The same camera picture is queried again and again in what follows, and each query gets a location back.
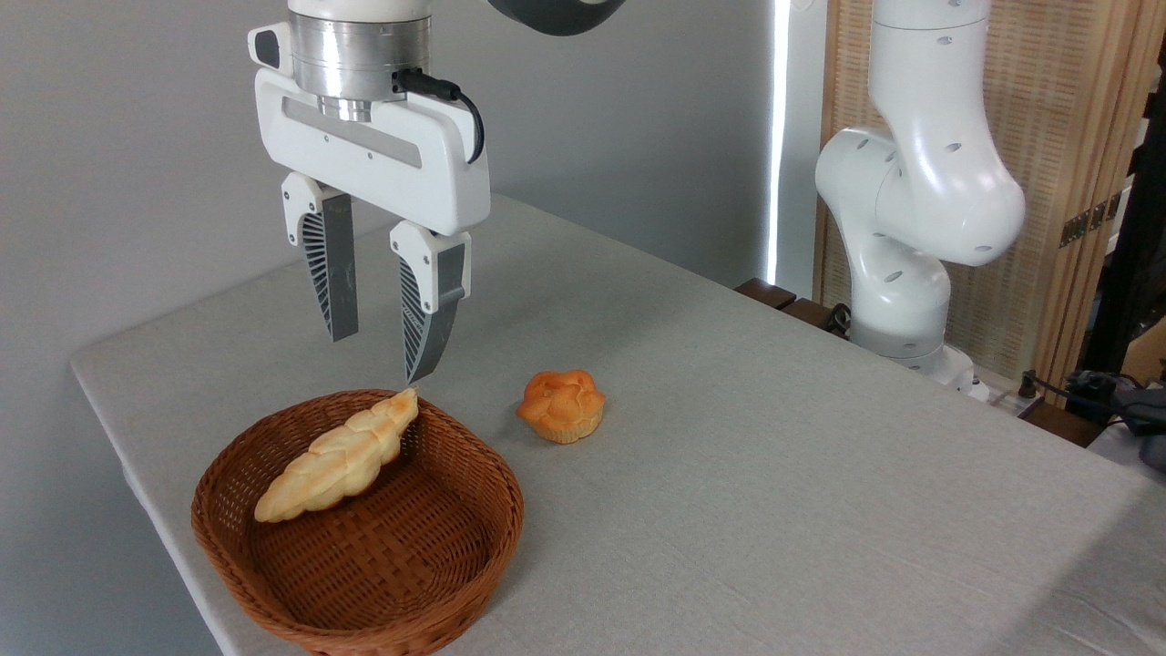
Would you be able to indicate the black vertical stand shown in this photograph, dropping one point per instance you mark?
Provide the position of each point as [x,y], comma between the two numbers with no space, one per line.
[1125,273]

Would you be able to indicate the long braided bread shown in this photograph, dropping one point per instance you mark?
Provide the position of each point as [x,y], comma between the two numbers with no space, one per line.
[337,460]

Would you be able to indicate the grey tablecloth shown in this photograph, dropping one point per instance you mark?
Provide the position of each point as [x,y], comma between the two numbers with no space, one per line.
[774,501]

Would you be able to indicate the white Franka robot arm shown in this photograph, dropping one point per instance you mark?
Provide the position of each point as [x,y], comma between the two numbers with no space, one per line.
[920,182]

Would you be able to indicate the black screen hinge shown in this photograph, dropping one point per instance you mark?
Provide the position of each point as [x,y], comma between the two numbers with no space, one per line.
[1089,219]

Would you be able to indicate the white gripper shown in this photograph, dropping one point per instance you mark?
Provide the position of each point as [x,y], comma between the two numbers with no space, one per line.
[383,150]

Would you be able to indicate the orange muffin bread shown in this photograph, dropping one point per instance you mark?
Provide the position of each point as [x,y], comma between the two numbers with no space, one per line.
[560,405]

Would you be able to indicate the dark wooden block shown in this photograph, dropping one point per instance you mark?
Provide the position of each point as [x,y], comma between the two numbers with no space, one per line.
[765,293]
[1061,424]
[811,314]

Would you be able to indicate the brown wicker basket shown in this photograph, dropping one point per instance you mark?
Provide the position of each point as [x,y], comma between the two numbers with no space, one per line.
[392,565]

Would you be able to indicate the wooden folding screen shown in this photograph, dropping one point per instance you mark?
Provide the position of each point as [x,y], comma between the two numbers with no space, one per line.
[1061,109]

